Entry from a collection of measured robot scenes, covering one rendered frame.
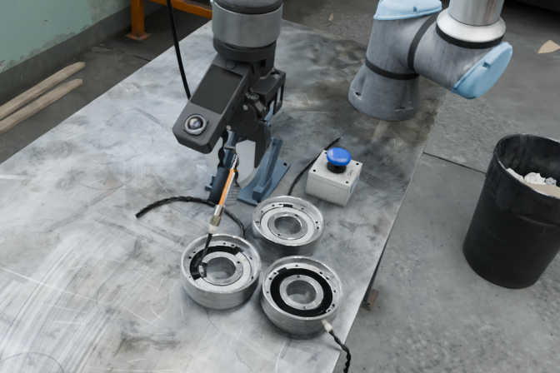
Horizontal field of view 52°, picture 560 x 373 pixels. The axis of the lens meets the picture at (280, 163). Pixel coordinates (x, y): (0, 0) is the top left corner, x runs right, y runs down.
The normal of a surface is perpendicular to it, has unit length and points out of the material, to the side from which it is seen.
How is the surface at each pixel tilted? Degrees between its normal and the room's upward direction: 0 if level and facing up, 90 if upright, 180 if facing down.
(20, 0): 90
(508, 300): 0
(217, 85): 32
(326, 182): 90
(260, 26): 92
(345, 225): 0
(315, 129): 0
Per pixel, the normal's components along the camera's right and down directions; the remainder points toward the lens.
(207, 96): -0.07, -0.39
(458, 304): 0.12, -0.79
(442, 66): -0.74, 0.47
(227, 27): -0.51, 0.52
